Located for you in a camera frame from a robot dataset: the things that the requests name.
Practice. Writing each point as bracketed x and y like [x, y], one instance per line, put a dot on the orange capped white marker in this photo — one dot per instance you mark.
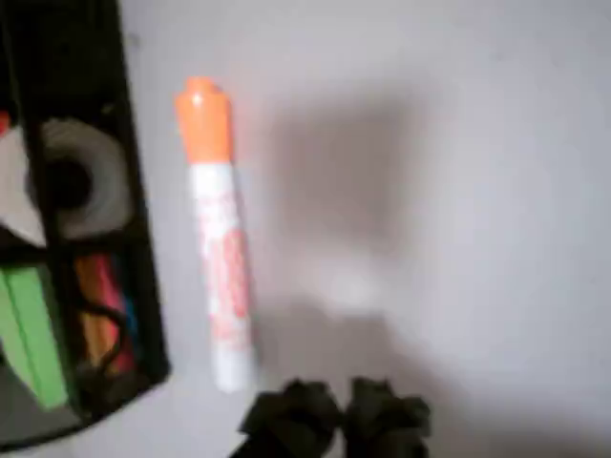
[215, 229]

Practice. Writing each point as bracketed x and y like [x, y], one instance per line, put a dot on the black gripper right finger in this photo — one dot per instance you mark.
[386, 424]

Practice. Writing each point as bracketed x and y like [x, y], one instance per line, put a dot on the black mesh desk organizer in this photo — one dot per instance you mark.
[124, 95]

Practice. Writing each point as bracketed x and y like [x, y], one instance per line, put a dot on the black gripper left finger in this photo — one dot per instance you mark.
[296, 420]

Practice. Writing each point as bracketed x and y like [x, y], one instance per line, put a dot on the white tape roll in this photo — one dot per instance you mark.
[107, 181]

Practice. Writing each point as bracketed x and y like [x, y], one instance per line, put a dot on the orange pink sticky flags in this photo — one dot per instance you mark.
[93, 281]

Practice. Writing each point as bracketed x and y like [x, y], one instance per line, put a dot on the green sticky note pad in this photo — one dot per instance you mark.
[28, 334]

